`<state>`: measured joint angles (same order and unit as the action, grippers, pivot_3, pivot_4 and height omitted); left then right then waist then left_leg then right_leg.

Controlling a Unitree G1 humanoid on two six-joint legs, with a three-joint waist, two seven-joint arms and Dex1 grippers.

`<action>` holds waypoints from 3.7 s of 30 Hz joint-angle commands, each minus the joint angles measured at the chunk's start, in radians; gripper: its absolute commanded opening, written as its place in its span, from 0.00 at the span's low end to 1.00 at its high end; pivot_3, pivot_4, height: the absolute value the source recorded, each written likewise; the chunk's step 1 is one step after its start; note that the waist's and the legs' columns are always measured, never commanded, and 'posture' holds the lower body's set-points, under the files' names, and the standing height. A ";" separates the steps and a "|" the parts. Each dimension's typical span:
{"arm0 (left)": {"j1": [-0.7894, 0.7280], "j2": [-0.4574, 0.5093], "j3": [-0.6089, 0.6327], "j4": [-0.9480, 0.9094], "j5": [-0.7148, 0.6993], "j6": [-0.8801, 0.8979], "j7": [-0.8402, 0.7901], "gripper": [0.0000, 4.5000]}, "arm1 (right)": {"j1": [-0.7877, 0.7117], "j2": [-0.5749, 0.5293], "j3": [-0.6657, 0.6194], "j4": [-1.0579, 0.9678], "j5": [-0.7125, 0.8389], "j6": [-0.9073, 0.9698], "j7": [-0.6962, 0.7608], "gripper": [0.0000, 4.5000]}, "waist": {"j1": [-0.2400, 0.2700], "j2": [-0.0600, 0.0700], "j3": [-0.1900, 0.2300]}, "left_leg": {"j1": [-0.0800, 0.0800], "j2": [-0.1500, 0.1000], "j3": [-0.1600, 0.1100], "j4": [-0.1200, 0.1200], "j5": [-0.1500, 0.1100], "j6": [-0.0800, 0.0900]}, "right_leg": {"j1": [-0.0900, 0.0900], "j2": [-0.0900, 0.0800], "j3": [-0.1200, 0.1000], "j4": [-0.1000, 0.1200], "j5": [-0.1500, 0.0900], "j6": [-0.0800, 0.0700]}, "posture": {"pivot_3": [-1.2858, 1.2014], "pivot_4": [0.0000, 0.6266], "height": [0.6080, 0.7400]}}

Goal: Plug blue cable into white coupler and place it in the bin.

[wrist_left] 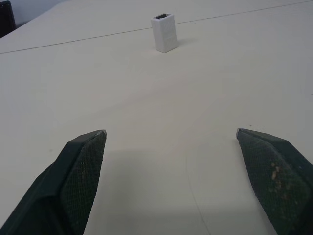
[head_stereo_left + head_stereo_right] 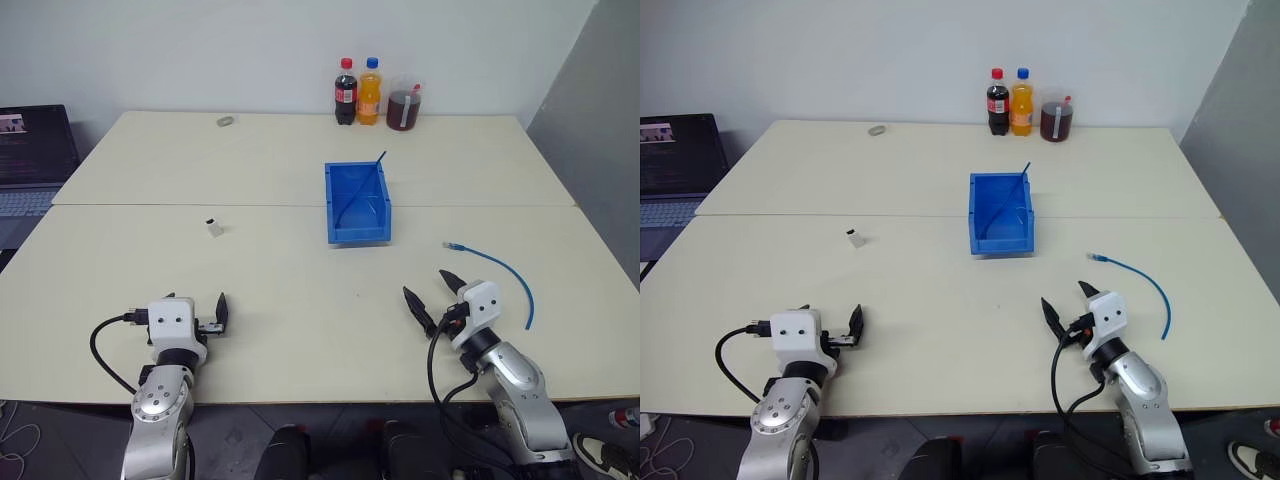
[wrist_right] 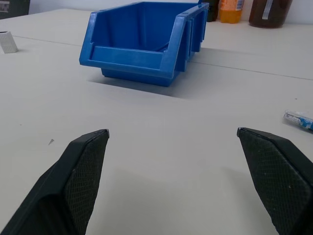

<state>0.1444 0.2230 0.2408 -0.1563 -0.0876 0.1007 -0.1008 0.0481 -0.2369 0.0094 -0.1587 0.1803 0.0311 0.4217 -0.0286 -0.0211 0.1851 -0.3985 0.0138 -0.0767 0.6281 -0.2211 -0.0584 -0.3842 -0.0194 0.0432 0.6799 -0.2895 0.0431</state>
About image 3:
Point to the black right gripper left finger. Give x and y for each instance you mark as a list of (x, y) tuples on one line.
[(71, 181)]

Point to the orange drink bottle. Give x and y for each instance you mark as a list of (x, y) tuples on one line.
[(231, 11)]

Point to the dark box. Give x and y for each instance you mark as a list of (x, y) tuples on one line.
[(13, 8)]

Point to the clear blue-white plastic packet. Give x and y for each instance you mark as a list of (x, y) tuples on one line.
[(299, 120)]

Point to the small grey scrap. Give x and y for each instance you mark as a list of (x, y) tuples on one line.
[(51, 141)]

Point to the dark bottle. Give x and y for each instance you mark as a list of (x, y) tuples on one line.
[(212, 11)]

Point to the white textured block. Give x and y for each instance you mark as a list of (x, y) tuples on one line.
[(8, 42)]

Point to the dark brown glass jar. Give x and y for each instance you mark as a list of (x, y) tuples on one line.
[(269, 12)]

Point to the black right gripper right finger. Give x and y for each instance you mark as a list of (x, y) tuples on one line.
[(276, 176)]

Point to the blue plastic storage bin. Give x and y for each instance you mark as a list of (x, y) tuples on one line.
[(137, 41)]

